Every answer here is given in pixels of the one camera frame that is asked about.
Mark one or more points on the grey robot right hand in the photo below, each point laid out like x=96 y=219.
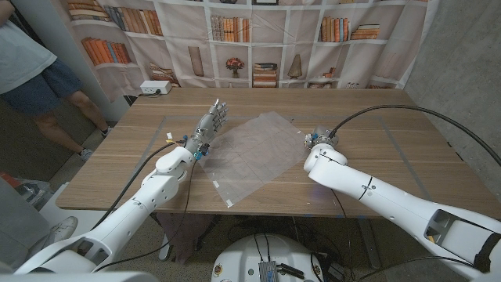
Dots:
x=323 y=135

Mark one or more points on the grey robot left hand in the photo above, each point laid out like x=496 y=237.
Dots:
x=205 y=129

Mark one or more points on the clear plastic bag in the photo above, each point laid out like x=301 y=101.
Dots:
x=254 y=156

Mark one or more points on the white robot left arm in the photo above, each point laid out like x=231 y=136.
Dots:
x=129 y=211

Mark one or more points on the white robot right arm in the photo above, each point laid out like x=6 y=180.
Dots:
x=391 y=199

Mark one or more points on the person bare forearm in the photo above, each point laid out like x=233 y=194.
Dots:
x=6 y=7

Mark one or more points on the white power strip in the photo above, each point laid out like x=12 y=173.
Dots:
x=154 y=87

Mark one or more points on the printed bookshelf backdrop cloth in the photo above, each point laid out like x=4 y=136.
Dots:
x=188 y=23

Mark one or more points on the grey table leg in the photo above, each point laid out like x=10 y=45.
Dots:
x=372 y=250

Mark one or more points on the white table leg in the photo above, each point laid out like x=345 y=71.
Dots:
x=165 y=248

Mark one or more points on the white robot torso base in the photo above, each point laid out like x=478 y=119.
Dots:
x=242 y=254

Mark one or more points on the black power adapter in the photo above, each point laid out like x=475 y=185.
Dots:
x=336 y=271

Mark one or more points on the black connector on torso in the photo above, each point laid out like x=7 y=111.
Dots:
x=291 y=271

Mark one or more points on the grey finned electronics module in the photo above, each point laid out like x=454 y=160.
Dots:
x=267 y=272

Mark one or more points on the clear plastic bag clutter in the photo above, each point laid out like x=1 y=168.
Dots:
x=35 y=194

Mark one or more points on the person in white shirt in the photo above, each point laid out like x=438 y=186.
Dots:
x=23 y=58

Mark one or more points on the person in grey trousers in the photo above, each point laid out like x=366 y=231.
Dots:
x=15 y=235

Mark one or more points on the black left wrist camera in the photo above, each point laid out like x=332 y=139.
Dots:
x=202 y=150

